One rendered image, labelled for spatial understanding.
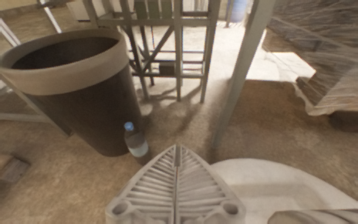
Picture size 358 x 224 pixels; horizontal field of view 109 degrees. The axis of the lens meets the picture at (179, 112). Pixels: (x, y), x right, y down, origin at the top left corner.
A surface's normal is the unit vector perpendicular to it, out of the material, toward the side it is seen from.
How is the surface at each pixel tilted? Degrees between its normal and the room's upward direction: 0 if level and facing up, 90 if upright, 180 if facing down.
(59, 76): 90
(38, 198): 0
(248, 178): 0
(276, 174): 1
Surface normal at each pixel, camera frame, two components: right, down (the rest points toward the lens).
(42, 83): 0.12, 0.72
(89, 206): -0.02, -0.69
